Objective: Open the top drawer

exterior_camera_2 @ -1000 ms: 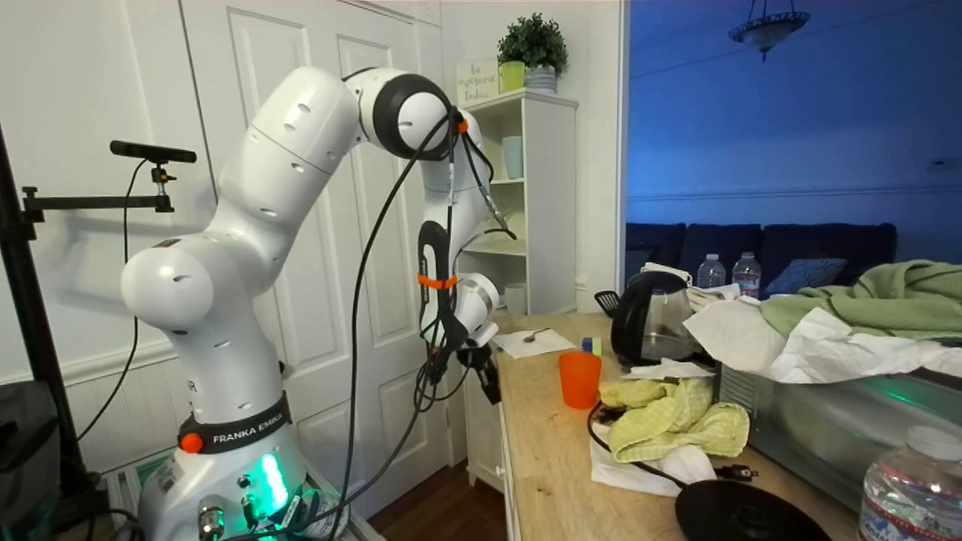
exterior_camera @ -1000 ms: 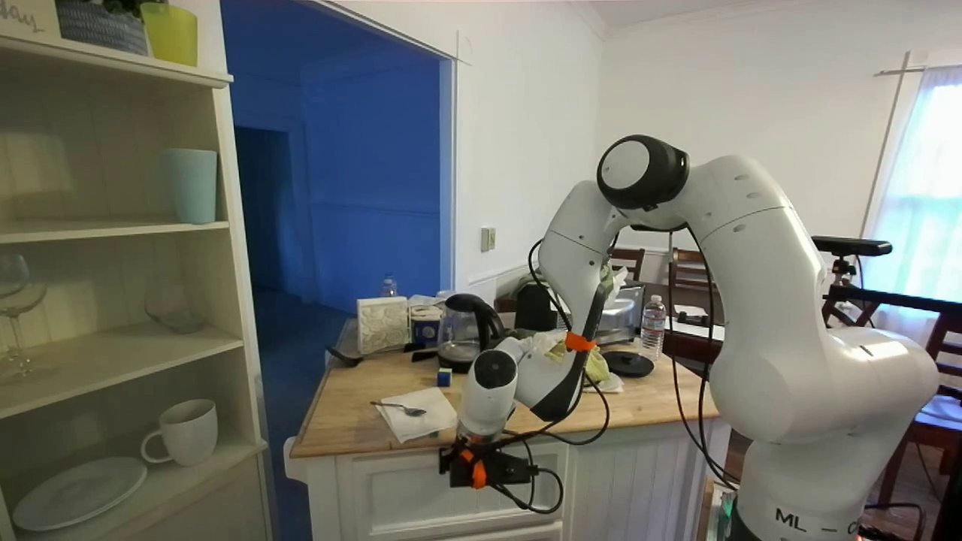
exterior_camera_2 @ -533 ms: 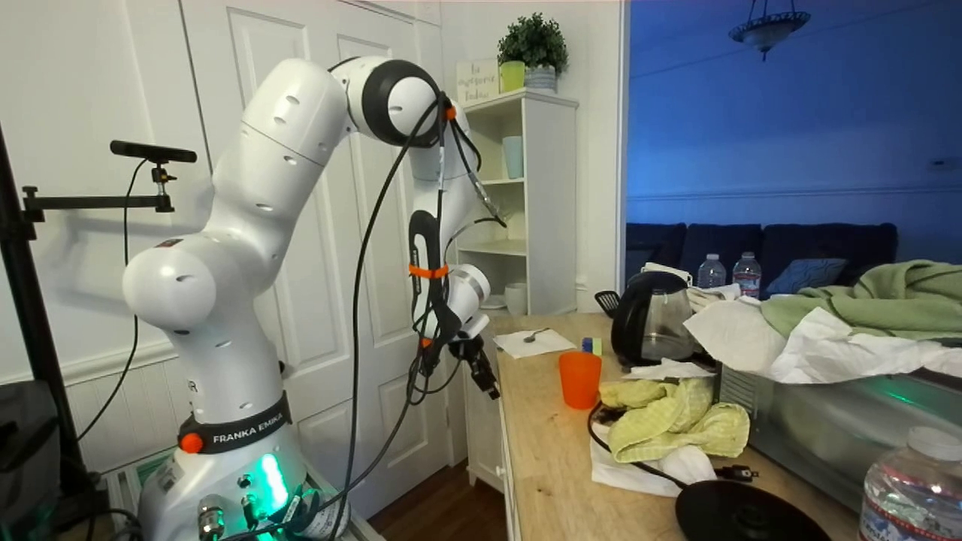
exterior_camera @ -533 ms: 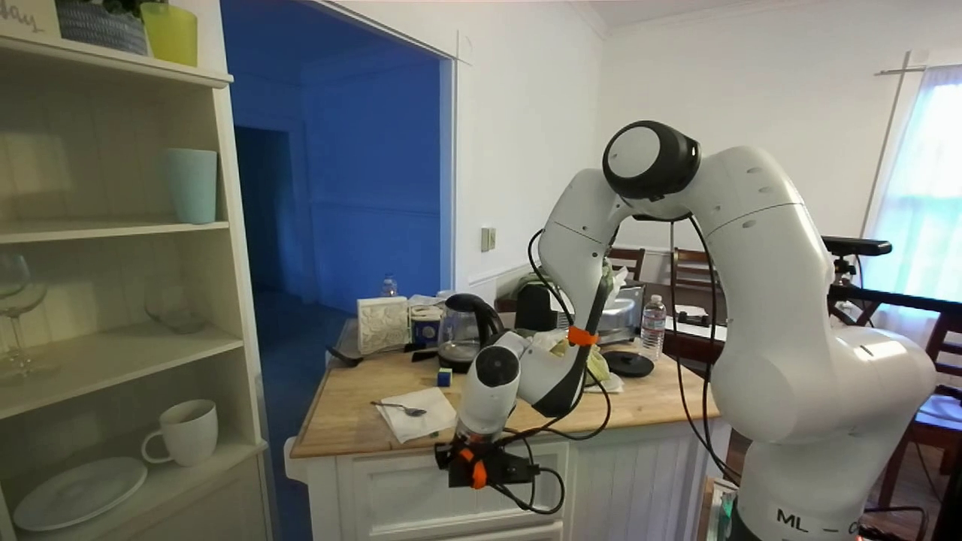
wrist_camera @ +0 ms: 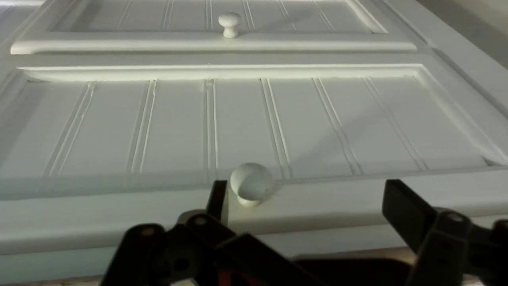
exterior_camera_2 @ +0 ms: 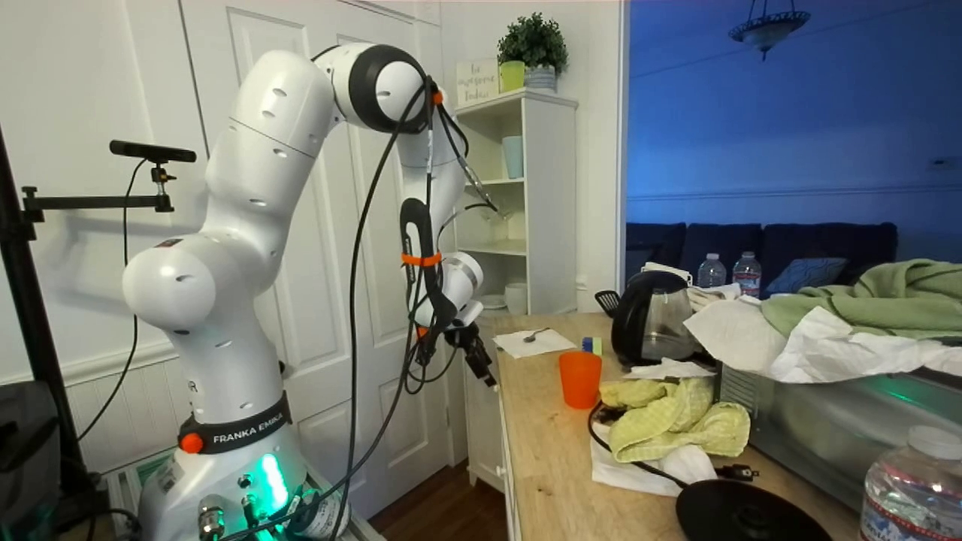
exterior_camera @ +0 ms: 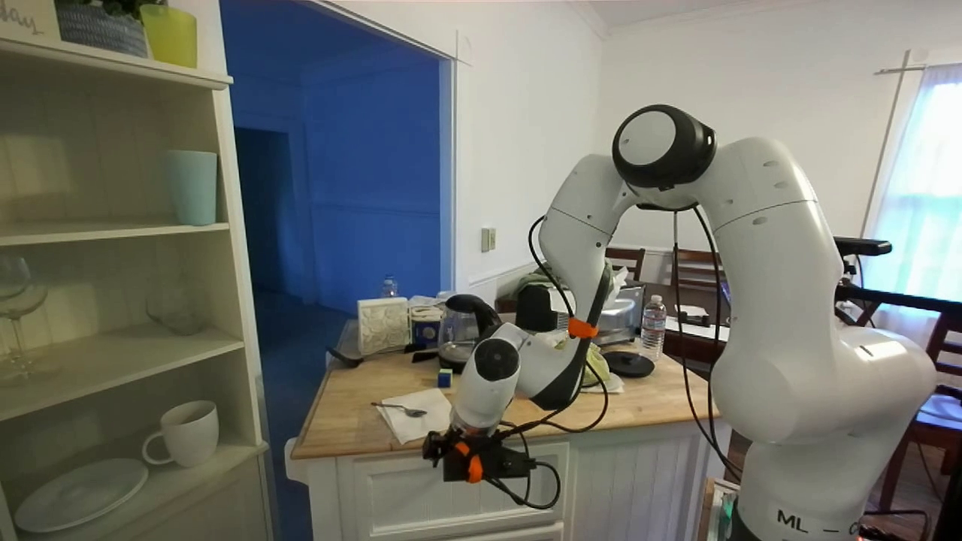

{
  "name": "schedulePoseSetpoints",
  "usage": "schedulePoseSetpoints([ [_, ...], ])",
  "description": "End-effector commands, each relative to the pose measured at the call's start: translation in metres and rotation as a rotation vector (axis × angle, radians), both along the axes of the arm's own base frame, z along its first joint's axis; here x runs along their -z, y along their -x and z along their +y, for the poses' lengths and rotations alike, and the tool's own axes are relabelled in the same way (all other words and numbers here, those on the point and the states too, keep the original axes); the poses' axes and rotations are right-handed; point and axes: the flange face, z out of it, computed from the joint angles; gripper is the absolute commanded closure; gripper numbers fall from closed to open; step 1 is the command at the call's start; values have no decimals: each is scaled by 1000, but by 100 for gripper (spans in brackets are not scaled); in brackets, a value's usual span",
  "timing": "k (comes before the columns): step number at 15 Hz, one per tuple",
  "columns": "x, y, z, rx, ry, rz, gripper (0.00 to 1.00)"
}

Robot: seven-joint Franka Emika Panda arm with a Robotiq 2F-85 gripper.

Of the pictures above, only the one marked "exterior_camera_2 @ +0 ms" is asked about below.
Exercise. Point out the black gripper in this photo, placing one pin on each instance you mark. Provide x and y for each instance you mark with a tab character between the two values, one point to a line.
459	335

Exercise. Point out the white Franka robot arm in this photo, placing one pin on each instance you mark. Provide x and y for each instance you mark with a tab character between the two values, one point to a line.
261	170

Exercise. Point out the white dresser with wood top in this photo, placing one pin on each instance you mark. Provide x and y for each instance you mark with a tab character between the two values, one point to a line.
542	451

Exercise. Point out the white paper sheet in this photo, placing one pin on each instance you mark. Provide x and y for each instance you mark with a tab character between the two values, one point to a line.
531	346

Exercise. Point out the small pen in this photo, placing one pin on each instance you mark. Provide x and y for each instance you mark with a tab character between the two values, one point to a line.
536	335

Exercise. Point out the stacked white bowls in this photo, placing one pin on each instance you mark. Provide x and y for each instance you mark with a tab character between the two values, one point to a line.
505	303

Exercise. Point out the orange plastic cup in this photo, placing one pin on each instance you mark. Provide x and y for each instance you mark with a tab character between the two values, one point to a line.
582	381

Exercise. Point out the small blue object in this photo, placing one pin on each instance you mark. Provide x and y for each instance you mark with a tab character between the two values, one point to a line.
589	345

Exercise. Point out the clear glassware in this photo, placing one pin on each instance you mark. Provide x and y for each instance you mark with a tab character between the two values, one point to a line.
505	223

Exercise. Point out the white panelled door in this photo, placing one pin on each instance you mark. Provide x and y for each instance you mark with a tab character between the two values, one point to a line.
314	332

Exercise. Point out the black electric kettle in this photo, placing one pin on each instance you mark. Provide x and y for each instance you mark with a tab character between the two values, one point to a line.
650	321

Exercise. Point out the white shelf unit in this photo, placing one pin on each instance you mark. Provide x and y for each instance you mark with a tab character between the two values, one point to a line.
551	200

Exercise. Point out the white cloth under towel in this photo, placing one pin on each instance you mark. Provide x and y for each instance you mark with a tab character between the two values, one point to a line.
633	472

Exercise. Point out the yellow-green towel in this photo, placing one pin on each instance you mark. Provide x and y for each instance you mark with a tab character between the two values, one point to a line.
673	421

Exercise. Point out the pale blue cup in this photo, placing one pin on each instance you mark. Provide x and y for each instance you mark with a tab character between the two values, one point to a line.
512	159

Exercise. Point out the clear water bottle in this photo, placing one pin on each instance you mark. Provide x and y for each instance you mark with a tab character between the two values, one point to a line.
711	271
747	271

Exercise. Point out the white sign board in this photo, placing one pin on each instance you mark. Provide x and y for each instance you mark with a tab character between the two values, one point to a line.
477	79

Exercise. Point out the light green pot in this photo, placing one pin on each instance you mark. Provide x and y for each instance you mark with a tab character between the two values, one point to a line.
512	78

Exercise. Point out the black round pan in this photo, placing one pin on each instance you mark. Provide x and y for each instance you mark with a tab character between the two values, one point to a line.
747	513

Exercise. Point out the white crumpled cloth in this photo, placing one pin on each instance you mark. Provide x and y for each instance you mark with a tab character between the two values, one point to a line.
801	346

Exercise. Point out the green potted plant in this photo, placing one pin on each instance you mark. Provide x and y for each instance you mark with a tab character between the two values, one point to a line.
533	44

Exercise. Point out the blue pillow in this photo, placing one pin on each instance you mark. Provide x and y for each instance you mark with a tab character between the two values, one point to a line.
808	276

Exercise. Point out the dark blue sofa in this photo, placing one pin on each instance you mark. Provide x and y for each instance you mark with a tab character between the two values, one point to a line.
801	241

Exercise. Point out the green blanket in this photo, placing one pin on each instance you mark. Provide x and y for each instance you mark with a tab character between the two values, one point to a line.
892	297

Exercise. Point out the hanging ceiling lamp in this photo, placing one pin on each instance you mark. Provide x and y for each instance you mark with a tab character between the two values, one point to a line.
771	26

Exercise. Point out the black tripod stand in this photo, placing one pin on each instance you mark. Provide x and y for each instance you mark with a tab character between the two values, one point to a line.
31	332

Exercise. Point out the black bag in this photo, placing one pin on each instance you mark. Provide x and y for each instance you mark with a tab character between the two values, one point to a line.
25	451

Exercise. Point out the black camera on stand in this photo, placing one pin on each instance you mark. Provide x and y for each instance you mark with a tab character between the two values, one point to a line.
152	153

